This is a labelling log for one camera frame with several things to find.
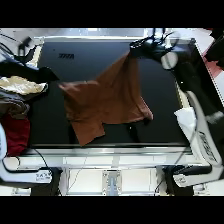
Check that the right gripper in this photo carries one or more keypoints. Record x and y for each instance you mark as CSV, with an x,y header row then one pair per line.
x,y
143,50

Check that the brown T-shirt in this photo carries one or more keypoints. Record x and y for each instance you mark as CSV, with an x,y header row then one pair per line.
x,y
110,96

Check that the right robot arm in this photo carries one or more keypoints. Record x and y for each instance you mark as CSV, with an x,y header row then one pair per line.
x,y
200,110

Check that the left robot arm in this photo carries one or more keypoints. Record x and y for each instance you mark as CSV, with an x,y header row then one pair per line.
x,y
20,175

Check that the black garment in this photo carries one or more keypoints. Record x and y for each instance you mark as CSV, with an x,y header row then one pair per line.
x,y
20,70

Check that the cream garment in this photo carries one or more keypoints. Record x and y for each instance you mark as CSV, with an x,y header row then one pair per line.
x,y
20,85

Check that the red garment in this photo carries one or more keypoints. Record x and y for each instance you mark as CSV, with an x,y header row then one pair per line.
x,y
16,133

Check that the silver frame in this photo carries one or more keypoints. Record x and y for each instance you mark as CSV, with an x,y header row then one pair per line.
x,y
111,181

